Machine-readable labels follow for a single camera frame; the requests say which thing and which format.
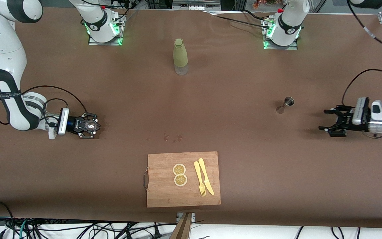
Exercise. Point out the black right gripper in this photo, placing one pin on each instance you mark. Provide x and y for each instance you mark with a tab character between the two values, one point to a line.
75	123

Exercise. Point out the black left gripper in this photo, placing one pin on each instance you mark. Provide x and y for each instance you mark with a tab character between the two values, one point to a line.
344	119

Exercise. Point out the small clear glass shaker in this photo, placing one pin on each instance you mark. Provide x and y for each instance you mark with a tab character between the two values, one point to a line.
91	125

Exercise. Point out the steel jigger measuring cup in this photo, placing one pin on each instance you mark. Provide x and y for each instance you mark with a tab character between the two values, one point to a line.
288	101

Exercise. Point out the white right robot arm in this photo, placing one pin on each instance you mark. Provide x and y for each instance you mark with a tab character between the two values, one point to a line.
2	43

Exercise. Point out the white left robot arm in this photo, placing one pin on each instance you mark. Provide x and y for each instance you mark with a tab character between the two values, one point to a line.
290	20

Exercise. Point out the brown paper table cover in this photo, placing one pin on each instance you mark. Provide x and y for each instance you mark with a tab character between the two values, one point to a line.
277	166

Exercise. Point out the lemon slice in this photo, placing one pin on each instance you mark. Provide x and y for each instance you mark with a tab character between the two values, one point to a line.
180	180
179	169

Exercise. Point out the wooden cutting board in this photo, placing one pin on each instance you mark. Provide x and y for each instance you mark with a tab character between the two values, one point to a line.
164	192

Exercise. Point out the green sleeved glass bottle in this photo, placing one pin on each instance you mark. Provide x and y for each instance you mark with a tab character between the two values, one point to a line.
180	56

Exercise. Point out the yellow plastic fork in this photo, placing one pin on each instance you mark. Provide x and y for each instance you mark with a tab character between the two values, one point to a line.
197	172

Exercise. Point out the yellow plastic knife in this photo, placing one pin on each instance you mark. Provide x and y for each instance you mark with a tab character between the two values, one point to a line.
206	179

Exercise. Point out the wooden beam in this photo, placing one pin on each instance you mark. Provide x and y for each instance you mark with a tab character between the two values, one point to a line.
182	229

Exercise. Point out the grey power strip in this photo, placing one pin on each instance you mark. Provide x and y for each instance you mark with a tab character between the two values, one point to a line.
196	6

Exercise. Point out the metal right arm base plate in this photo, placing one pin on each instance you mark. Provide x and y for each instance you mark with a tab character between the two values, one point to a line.
104	43

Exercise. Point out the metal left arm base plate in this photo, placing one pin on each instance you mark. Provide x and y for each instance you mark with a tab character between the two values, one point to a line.
280	47

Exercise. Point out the small metal bracket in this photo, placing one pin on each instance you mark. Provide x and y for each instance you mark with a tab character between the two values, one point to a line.
179	216

